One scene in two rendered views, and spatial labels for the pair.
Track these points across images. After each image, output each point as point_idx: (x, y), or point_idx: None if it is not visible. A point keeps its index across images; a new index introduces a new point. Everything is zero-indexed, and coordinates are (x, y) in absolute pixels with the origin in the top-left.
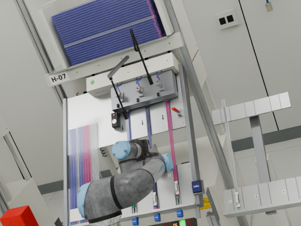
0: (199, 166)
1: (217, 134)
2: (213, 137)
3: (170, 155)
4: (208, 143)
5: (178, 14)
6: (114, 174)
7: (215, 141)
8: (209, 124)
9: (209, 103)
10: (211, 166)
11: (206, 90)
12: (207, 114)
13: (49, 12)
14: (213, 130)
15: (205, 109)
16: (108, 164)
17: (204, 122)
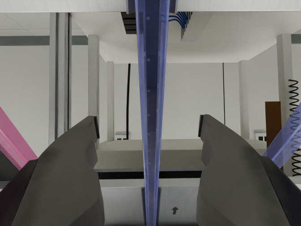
0: (117, 19)
1: (117, 62)
2: (54, 75)
3: (180, 50)
4: (123, 54)
5: None
6: (286, 40)
7: (54, 65)
8: (53, 106)
9: (112, 106)
10: (85, 12)
11: (110, 123)
12: (50, 128)
13: None
14: (49, 91)
15: (50, 141)
16: (290, 61)
17: (61, 112)
